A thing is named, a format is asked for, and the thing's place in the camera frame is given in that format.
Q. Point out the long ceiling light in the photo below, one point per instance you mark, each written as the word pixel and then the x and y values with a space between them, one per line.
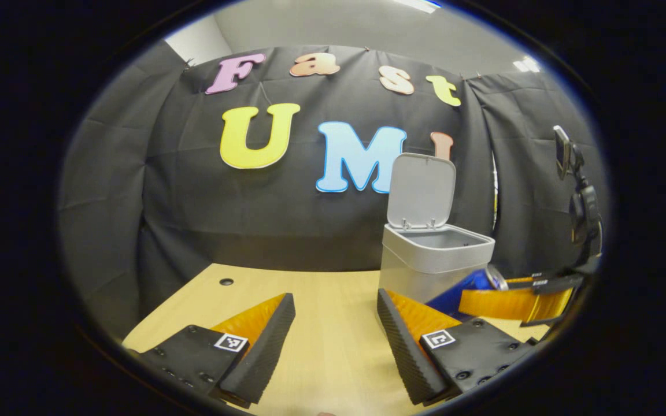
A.
pixel 417 4

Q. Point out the white desktop garbage bin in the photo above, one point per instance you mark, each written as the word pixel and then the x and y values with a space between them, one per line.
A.
pixel 422 190

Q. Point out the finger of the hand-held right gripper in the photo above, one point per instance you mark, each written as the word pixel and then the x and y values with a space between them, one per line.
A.
pixel 519 280
pixel 512 303

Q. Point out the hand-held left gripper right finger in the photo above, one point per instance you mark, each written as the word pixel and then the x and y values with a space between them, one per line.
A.
pixel 405 352

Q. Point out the small ceiling light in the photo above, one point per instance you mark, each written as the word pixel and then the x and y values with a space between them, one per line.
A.
pixel 526 63

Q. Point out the blue pop can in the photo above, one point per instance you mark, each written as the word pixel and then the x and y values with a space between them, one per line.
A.
pixel 454 294

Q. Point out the wooden desktop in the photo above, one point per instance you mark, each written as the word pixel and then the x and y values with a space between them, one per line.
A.
pixel 321 323

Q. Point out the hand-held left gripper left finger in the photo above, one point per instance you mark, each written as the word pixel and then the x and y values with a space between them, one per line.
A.
pixel 269 346

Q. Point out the black backdrop cloth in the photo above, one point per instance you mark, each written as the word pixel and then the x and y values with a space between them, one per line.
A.
pixel 194 219

